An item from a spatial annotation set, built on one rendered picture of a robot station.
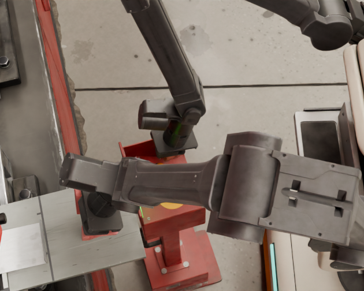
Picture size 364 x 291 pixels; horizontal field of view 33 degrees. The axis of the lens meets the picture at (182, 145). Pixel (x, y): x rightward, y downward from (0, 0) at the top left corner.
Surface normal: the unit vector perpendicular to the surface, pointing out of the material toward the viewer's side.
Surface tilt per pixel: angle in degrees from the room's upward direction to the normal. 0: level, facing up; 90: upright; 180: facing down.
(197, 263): 1
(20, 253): 0
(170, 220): 90
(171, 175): 63
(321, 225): 19
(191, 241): 3
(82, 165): 31
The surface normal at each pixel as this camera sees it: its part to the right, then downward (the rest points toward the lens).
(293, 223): 0.00, -0.14
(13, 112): -0.02, -0.45
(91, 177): 0.34, -0.06
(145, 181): -0.90, -0.25
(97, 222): 0.47, -0.51
